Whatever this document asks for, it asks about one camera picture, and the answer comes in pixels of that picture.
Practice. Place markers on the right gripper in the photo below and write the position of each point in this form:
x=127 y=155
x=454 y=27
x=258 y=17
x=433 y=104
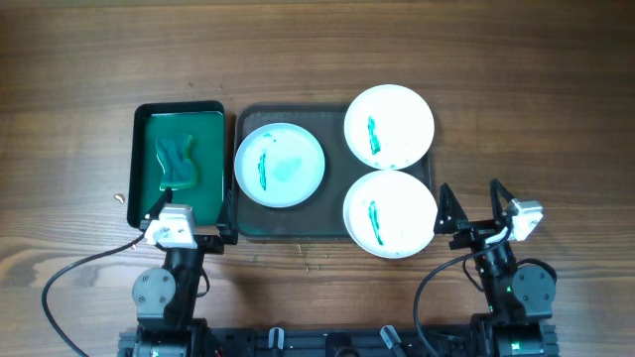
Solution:
x=472 y=231

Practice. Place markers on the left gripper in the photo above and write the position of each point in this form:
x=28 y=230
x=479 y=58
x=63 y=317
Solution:
x=211 y=242

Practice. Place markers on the green scrub sponge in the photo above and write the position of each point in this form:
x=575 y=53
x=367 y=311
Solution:
x=174 y=156

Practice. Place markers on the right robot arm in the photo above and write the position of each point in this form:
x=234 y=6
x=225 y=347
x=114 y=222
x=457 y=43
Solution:
x=519 y=293

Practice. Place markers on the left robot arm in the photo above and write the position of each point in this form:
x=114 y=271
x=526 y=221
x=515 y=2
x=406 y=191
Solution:
x=165 y=297

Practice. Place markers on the green water tray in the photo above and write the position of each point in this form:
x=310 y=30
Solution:
x=205 y=121

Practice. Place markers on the dark brown serving tray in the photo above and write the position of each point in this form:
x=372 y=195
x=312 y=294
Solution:
x=320 y=216

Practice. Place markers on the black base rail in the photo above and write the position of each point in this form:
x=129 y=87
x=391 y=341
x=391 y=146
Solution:
x=447 y=340

